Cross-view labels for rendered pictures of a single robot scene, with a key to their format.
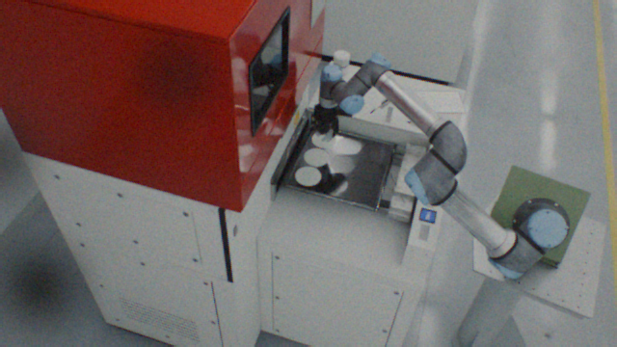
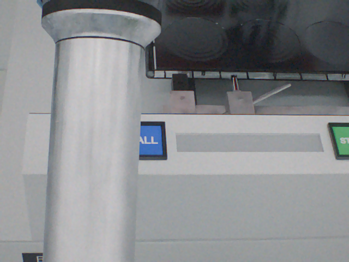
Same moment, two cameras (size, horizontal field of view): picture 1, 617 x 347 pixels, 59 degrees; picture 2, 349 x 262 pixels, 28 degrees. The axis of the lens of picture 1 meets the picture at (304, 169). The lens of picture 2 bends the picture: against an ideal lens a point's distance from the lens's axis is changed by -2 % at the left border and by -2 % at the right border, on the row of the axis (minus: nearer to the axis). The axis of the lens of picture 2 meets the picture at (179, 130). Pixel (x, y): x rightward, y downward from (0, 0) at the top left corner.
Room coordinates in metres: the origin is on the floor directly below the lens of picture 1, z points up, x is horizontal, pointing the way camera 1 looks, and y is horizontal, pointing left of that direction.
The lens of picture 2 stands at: (1.00, -0.96, 1.60)
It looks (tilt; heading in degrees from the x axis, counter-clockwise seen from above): 48 degrees down; 65
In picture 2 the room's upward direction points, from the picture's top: 7 degrees clockwise
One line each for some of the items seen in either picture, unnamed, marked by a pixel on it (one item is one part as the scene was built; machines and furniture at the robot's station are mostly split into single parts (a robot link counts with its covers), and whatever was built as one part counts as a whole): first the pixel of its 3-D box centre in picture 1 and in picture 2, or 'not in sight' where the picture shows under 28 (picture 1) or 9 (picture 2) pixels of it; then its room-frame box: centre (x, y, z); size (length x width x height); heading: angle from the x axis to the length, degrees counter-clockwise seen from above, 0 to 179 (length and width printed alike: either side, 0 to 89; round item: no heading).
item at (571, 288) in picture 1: (530, 253); not in sight; (1.20, -0.88, 0.75); 0.45 x 0.44 x 0.13; 65
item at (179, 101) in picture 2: (400, 207); (182, 118); (1.28, -0.37, 0.89); 0.08 x 0.03 x 0.03; 74
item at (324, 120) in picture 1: (326, 115); not in sight; (1.53, -0.07, 1.11); 0.09 x 0.08 x 0.12; 125
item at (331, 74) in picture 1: (331, 82); not in sight; (1.53, -0.08, 1.27); 0.09 x 0.08 x 0.11; 35
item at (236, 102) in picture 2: (404, 192); (241, 118); (1.35, -0.39, 0.89); 0.08 x 0.03 x 0.03; 74
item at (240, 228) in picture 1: (272, 162); not in sight; (1.36, 0.12, 1.02); 0.82 x 0.03 x 0.40; 164
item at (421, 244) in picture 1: (429, 200); (245, 178); (1.32, -0.48, 0.89); 0.55 x 0.09 x 0.14; 164
